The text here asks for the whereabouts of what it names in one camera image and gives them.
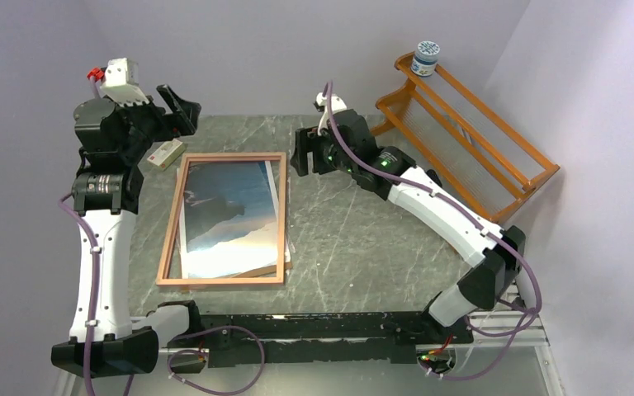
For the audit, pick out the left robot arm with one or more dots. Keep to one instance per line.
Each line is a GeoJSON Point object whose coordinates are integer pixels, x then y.
{"type": "Point", "coordinates": [114, 136]}

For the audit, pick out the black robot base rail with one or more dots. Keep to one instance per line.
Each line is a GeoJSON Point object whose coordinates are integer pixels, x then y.
{"type": "Point", "coordinates": [399, 337]}

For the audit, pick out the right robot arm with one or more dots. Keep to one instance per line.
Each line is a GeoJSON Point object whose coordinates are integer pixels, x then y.
{"type": "Point", "coordinates": [491, 252]}

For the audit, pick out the small white red box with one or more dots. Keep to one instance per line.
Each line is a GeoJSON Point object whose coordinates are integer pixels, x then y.
{"type": "Point", "coordinates": [167, 153]}

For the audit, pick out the aluminium extrusion rail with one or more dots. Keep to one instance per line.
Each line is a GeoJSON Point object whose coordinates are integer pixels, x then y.
{"type": "Point", "coordinates": [502, 327]}

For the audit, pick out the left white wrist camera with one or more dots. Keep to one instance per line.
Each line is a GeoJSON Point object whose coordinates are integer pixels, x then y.
{"type": "Point", "coordinates": [118, 82]}

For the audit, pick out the orange wooden rack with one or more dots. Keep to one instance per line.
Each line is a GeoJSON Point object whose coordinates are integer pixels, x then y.
{"type": "Point", "coordinates": [483, 159]}

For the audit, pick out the brown frame backing board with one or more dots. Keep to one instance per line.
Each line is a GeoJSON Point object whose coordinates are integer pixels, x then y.
{"type": "Point", "coordinates": [262, 271]}

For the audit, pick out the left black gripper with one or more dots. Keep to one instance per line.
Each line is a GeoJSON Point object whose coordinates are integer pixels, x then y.
{"type": "Point", "coordinates": [184, 115]}

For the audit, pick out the copper wooden picture frame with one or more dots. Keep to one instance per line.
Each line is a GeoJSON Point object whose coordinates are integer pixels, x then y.
{"type": "Point", "coordinates": [169, 273]}

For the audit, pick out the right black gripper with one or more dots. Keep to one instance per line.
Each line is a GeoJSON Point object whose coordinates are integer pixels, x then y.
{"type": "Point", "coordinates": [309, 140]}

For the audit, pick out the white blue jar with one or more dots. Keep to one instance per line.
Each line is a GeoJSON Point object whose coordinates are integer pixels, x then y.
{"type": "Point", "coordinates": [425, 58]}

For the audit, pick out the mountain landscape photo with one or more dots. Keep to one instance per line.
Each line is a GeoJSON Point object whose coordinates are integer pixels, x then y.
{"type": "Point", "coordinates": [228, 221]}

